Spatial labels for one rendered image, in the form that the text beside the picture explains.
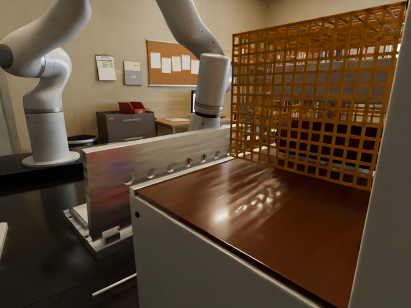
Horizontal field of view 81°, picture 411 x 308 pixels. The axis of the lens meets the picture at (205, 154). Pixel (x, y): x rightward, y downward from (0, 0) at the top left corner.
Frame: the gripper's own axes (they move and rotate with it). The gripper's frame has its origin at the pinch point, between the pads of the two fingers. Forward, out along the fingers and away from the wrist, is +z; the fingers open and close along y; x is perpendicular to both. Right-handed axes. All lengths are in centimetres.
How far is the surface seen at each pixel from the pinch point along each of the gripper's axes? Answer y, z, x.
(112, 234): 35.4, 2.1, 13.4
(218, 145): 7.4, -11.0, 12.4
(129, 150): 31.4, -14.4, 12.2
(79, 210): 36.4, 5.6, -1.2
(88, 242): 38.9, 4.5, 10.7
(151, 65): -155, 3, -271
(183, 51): -209, -22, -266
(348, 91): 18, -31, 40
